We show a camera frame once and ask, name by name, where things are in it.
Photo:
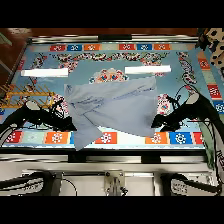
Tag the white black-spotted garment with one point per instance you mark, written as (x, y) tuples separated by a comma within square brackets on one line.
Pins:
[(216, 43)]

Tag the light blue shirt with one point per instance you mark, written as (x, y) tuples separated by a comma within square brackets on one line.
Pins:
[(116, 106)]

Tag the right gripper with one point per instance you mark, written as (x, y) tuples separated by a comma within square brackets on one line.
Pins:
[(162, 121)]

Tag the yellow rack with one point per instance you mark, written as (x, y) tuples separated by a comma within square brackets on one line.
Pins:
[(23, 93)]

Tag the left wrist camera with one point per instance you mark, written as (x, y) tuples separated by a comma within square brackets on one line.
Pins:
[(57, 106)]

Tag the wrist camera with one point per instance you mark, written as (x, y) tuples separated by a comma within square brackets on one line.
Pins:
[(57, 106), (172, 101)]

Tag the silver frame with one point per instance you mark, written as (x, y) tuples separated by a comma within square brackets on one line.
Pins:
[(100, 166)]

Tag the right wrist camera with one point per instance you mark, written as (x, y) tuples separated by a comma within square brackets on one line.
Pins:
[(172, 101)]

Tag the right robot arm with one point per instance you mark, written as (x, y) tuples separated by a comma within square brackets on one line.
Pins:
[(196, 108)]

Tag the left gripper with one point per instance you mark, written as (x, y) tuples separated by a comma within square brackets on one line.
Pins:
[(65, 124)]

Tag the green garment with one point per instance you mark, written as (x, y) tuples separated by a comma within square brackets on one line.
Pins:
[(209, 150)]

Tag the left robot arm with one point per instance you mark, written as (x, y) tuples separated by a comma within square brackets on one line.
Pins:
[(23, 115)]

